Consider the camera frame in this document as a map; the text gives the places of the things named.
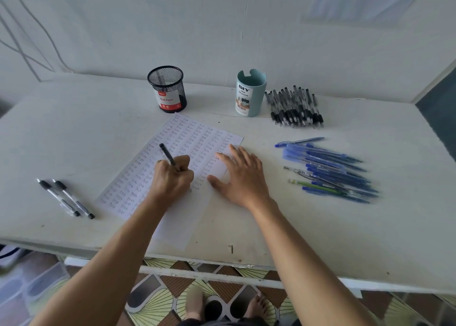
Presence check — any person's right hand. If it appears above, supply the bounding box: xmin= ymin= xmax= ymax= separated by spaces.
xmin=207 ymin=144 xmax=276 ymax=211

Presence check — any person's left hand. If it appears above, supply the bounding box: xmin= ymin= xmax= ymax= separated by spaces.
xmin=149 ymin=155 xmax=195 ymax=204

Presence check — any white sheet with handwriting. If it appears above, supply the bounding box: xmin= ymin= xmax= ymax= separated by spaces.
xmin=97 ymin=113 xmax=244 ymax=251

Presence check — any person's right forearm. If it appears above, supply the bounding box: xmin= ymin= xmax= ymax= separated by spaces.
xmin=249 ymin=198 xmax=379 ymax=326

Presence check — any person's left forearm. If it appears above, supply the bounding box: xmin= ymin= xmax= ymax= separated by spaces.
xmin=30 ymin=191 xmax=172 ymax=326

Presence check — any green pen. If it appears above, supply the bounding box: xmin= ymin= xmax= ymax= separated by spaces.
xmin=288 ymin=179 xmax=339 ymax=194

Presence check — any teal plastic pen holder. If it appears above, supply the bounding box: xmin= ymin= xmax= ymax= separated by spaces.
xmin=235 ymin=69 xmax=268 ymax=118

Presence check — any pile of black pens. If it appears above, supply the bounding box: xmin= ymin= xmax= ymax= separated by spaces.
xmin=264 ymin=85 xmax=325 ymax=129

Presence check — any pile of blue pens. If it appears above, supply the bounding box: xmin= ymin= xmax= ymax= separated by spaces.
xmin=274 ymin=137 xmax=380 ymax=205

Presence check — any black mesh pen holder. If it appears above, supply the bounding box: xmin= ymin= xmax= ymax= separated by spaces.
xmin=147 ymin=65 xmax=188 ymax=114

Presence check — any white table crossbar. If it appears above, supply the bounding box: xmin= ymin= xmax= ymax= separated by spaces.
xmin=64 ymin=257 xmax=363 ymax=298

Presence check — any clear pen with black cap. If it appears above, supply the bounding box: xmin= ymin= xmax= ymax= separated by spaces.
xmin=52 ymin=179 xmax=95 ymax=220
xmin=37 ymin=178 xmax=81 ymax=217

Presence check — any person's right foot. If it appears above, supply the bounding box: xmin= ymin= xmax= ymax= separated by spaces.
xmin=244 ymin=294 xmax=268 ymax=320

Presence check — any clear plastic storage box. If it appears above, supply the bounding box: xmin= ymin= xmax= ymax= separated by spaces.
xmin=0 ymin=261 xmax=71 ymax=326

